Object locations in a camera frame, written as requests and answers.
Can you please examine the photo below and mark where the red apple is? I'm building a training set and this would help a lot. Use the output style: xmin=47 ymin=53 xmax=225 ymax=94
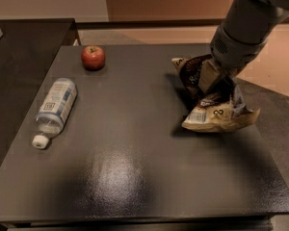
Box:
xmin=81 ymin=45 xmax=106 ymax=70

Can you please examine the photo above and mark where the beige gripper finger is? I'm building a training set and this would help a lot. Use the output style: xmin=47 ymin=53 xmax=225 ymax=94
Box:
xmin=198 ymin=59 xmax=227 ymax=93

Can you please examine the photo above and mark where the brown chip bag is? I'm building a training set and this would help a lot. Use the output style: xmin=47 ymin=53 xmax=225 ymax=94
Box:
xmin=171 ymin=54 xmax=260 ymax=133

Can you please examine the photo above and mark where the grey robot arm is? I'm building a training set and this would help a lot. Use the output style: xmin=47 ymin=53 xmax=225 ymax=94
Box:
xmin=198 ymin=0 xmax=289 ymax=92

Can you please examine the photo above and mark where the blue plastic water bottle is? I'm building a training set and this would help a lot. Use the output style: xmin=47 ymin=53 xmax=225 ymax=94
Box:
xmin=32 ymin=78 xmax=78 ymax=149

